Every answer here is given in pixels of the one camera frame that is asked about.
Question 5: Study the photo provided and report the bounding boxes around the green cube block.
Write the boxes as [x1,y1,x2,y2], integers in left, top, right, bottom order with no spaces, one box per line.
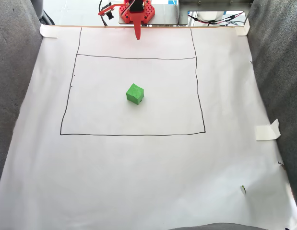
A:
[125,83,145,106]

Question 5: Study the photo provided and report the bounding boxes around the white tape piece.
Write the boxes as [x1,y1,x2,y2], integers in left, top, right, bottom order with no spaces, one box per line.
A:
[255,118,282,141]
[39,24,59,39]
[234,18,250,37]

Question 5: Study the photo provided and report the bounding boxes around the white paper sheet black lines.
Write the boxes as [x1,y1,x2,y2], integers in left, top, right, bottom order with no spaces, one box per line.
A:
[0,25,297,230]

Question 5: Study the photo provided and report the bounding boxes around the orange bracket black camera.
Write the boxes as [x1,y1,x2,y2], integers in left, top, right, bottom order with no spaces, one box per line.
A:
[97,2,120,21]

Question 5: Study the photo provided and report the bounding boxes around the black camera cable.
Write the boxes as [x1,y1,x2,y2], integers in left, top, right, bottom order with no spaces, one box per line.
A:
[98,0,108,26]

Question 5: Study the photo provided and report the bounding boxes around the red and black cables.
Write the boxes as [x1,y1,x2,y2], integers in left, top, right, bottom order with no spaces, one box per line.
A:
[187,11,245,26]

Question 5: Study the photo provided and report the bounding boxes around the grey metal frame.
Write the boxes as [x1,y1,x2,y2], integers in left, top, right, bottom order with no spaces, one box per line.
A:
[177,0,253,27]

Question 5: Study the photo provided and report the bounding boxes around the dark post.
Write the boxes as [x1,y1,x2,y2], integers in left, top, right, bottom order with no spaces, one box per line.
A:
[30,0,55,26]

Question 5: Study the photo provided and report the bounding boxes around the grey felt wall panel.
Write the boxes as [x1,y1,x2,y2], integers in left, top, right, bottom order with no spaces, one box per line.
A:
[0,0,44,202]
[245,0,297,218]

